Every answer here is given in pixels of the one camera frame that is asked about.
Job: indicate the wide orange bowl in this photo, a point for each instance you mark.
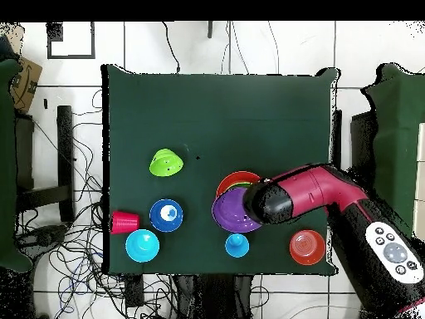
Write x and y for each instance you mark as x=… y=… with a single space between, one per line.
x=232 y=179

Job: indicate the purple bowl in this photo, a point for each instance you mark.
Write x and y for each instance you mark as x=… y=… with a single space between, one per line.
x=229 y=212

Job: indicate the small green bowl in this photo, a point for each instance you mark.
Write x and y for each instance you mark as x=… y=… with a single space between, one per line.
x=166 y=163

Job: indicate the dark blue bowl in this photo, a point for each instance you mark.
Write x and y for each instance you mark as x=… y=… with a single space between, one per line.
x=166 y=215

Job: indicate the light blue cup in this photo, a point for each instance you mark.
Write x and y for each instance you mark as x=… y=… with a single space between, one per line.
x=237 y=246

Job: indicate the red cup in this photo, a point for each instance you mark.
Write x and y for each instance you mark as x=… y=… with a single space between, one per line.
x=125 y=222

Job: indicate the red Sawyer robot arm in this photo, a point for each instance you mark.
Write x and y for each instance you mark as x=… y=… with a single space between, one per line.
x=315 y=192

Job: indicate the dark green tablecloth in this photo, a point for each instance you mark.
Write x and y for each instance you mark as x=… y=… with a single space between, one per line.
x=215 y=109

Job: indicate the light blue bowl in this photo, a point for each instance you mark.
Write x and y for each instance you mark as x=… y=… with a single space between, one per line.
x=142 y=246

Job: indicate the deep orange bowl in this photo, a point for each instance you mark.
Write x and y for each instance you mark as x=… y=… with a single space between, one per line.
x=307 y=247

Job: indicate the black box on floor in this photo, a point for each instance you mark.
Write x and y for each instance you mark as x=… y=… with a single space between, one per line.
x=134 y=290

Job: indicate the black metal stand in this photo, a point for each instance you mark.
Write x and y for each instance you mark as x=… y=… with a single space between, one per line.
x=65 y=149
x=363 y=146

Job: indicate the grey machine base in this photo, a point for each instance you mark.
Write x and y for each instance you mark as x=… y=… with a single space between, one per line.
x=43 y=236

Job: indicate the green cloth side table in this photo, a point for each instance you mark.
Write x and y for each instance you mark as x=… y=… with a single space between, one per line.
x=395 y=149
x=6 y=166

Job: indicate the cardboard box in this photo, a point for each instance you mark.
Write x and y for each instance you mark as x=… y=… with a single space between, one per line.
x=25 y=86

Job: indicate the black post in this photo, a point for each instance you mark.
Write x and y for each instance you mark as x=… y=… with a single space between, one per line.
x=210 y=30

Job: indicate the black square frame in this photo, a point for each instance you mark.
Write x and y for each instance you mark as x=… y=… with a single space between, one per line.
x=93 y=40

